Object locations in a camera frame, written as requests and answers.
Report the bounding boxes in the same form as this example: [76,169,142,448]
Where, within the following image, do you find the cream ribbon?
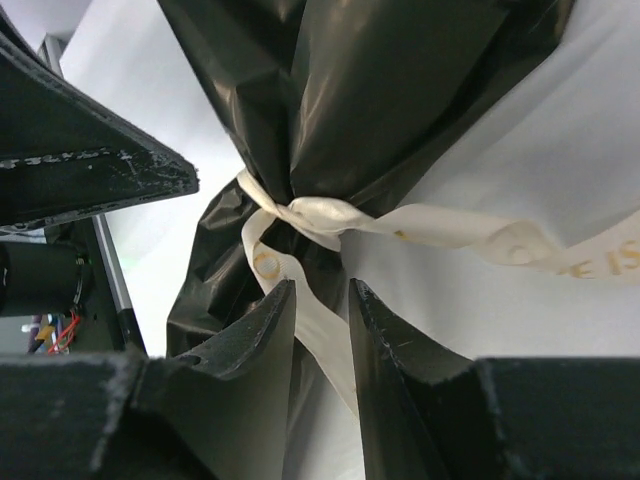
[236,170,639,413]

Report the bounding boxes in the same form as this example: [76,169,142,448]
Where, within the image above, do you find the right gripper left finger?
[95,281,296,479]

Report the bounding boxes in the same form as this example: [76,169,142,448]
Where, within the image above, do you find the black wrapping paper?
[157,0,576,361]

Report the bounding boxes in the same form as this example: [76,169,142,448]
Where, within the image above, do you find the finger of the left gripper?
[1,16,199,225]

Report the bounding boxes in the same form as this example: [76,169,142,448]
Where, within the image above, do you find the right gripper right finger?
[349,279,540,479]

